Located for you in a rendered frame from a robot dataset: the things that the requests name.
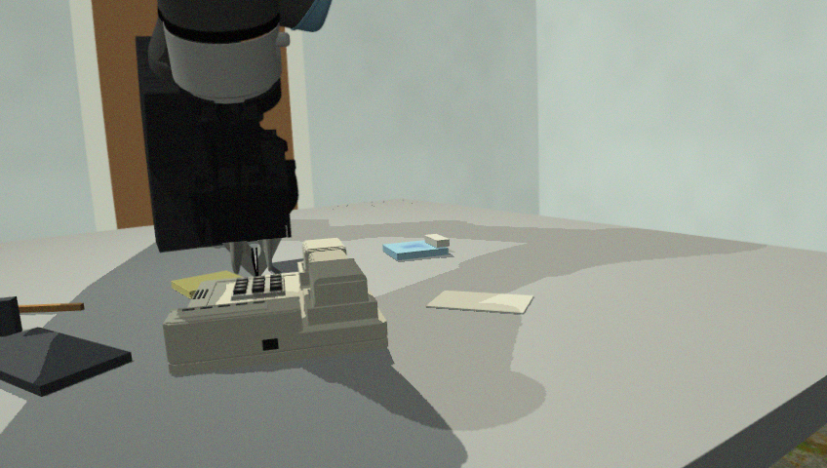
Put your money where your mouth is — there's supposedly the beige rectangular block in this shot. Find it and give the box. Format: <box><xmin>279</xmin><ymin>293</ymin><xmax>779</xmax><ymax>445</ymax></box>
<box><xmin>424</xmin><ymin>234</ymin><xmax>450</xmax><ymax>248</ymax></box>

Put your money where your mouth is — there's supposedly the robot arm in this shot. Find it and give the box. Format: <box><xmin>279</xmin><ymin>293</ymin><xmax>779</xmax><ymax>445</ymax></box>
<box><xmin>148</xmin><ymin>0</ymin><xmax>332</xmax><ymax>104</ymax></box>

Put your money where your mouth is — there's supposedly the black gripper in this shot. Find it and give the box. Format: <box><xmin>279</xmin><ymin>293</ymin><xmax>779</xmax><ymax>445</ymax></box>
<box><xmin>178</xmin><ymin>78</ymin><xmax>298</xmax><ymax>277</ymax></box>

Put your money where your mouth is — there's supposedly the beige desk phone body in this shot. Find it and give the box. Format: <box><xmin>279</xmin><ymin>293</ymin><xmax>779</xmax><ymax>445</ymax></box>
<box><xmin>163</xmin><ymin>262</ymin><xmax>388</xmax><ymax>375</ymax></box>

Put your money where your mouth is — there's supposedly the cream flat sheet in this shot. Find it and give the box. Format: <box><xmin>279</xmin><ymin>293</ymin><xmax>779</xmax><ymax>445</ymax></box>
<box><xmin>426</xmin><ymin>291</ymin><xmax>533</xmax><ymax>314</ymax></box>

